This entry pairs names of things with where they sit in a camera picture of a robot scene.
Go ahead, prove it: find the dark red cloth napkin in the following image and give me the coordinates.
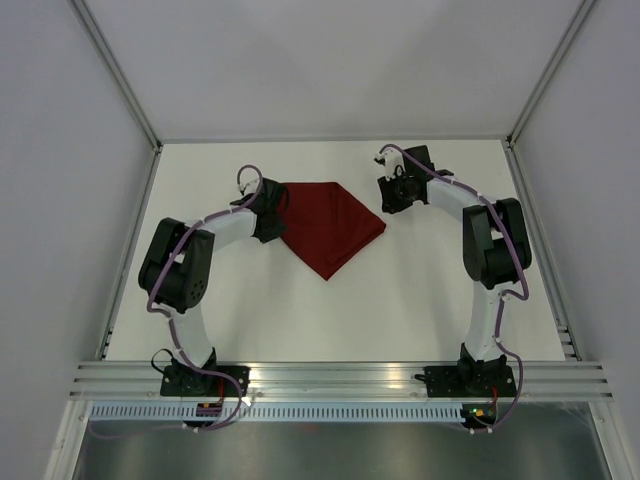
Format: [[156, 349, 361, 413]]
[[278, 182, 386, 281]]

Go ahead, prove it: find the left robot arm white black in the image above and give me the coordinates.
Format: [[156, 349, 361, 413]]
[[138, 177, 290, 396]]

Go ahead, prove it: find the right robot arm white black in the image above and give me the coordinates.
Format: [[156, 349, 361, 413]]
[[375, 144, 532, 398]]

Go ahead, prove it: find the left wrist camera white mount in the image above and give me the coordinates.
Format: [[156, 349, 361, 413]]
[[238, 178, 261, 196]]

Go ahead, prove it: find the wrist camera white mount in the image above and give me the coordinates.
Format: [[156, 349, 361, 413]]
[[374, 149, 405, 181], [238, 178, 261, 196]]

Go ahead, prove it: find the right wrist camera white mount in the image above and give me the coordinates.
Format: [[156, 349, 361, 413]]
[[374, 149, 405, 181]]

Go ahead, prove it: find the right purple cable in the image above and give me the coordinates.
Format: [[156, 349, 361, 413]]
[[379, 143, 531, 431]]

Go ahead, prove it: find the purple cable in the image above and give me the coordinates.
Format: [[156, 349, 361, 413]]
[[146, 164, 265, 371], [379, 143, 531, 431]]

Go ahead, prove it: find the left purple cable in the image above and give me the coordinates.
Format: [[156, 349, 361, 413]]
[[146, 164, 265, 371]]

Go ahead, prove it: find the left aluminium frame post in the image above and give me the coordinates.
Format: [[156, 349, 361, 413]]
[[69, 0, 164, 151]]

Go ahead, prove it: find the aluminium frame post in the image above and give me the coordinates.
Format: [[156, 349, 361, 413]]
[[505, 0, 599, 149], [69, 0, 164, 151]]

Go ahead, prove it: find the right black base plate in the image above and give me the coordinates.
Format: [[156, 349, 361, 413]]
[[413, 366, 517, 398]]

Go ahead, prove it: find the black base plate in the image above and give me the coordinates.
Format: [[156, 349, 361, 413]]
[[413, 366, 517, 398], [160, 363, 250, 398]]

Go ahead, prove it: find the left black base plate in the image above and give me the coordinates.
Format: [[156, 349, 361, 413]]
[[160, 363, 250, 398]]

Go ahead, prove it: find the aluminium mounting rail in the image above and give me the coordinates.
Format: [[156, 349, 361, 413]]
[[67, 361, 613, 403]]

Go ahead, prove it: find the right aluminium frame post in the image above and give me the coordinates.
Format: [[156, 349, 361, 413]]
[[505, 0, 599, 149]]

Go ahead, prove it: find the white slotted cable duct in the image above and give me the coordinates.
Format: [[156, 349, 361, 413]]
[[89, 401, 464, 423]]

